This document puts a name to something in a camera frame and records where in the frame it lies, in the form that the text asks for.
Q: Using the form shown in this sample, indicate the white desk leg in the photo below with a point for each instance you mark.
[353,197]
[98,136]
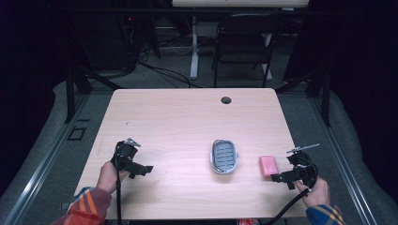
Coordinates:
[194,53]

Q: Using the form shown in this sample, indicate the person's right hand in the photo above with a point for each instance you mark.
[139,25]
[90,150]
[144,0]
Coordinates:
[317,193]

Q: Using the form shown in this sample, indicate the pink soap bar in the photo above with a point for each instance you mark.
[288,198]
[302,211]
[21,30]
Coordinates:
[268,166]

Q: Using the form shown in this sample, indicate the black metal stand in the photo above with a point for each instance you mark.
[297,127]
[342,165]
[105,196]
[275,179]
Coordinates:
[70,93]
[326,93]

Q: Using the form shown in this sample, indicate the dark computer tower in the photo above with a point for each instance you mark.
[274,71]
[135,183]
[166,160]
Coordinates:
[106,40]

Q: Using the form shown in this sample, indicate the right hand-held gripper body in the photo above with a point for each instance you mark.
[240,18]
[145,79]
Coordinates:
[305,167]

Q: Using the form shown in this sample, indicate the person's left hand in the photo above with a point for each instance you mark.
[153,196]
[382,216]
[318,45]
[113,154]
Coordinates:
[108,179]

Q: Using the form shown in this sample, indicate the red packet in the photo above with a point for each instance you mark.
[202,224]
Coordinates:
[248,222]

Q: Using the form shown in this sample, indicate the grey soap dish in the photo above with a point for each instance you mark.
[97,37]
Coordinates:
[224,156]

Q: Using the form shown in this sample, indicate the white desk top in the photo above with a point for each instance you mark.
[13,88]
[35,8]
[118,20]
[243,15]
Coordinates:
[241,2]

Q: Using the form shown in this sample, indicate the black folding chair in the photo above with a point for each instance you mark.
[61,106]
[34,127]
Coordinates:
[247,40]

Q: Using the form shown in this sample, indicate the aluminium floor rail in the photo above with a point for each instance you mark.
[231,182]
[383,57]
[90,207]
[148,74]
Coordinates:
[344,168]
[40,175]

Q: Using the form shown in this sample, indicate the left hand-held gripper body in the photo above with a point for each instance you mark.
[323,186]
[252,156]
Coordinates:
[125,154]

